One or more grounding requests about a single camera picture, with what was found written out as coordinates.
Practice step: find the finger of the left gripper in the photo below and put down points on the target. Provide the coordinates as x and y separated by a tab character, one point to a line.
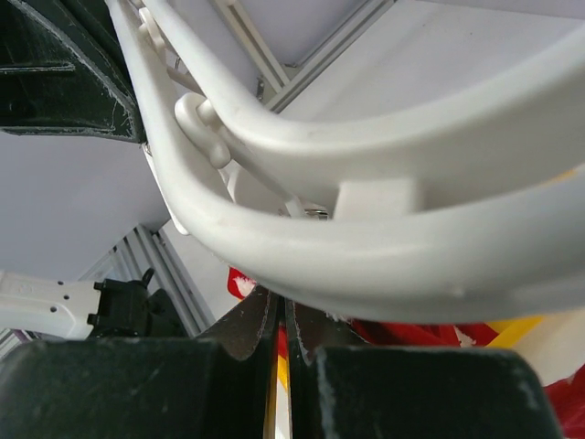
63	72

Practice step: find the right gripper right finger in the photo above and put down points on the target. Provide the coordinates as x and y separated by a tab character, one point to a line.
342	387

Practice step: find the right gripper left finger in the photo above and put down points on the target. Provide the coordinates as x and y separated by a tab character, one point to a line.
215	385

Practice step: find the white plastic clip hanger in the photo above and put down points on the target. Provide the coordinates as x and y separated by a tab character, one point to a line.
433	173

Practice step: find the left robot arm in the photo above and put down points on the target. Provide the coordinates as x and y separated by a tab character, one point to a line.
107	308

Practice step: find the red sock clipped on hanger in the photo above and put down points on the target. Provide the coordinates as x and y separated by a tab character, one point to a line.
566	396

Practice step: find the yellow plastic tray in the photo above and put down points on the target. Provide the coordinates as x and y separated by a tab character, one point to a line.
503	334

